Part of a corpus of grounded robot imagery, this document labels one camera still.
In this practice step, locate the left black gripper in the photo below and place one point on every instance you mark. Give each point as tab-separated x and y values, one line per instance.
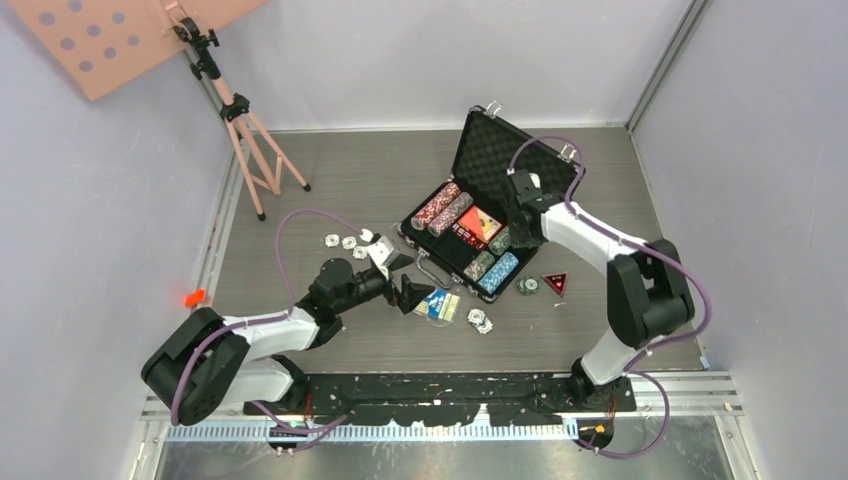
411	293

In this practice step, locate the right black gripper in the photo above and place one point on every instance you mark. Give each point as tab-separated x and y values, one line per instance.
516	239

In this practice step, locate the blue playing card deck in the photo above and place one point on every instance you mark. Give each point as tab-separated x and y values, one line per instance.
439	308

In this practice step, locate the black poker chip case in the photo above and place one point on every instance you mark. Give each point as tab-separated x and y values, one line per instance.
488	146

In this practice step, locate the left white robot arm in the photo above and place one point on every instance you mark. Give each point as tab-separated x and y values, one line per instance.
212	360

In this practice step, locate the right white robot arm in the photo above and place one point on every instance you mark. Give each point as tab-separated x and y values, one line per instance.
648	297

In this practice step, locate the green poker chip stack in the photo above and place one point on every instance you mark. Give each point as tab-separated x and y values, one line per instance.
500	243

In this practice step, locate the red playing card deck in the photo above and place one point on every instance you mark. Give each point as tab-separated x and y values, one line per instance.
480	224

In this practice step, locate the blue white chip lower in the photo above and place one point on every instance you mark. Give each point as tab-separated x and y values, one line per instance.
360	253

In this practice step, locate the light blue chip stack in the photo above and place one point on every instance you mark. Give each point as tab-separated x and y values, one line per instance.
498	273

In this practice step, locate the red poker chip stack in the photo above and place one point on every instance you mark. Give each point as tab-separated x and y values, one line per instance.
435	206

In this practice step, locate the dark green chip pile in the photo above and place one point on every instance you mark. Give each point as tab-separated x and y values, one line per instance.
527	286

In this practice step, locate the grey camo chip stack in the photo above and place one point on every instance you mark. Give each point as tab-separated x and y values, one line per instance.
479	266

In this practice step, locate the red triangle all-in button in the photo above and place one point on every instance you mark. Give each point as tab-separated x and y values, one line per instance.
557	282

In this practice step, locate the blue white chip pair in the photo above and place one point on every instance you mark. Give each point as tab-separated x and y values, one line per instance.
479	321

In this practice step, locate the pink music stand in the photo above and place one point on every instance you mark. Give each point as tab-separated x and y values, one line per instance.
104	45

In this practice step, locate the orange clip on rail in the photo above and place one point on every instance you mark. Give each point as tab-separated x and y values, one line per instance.
195	298

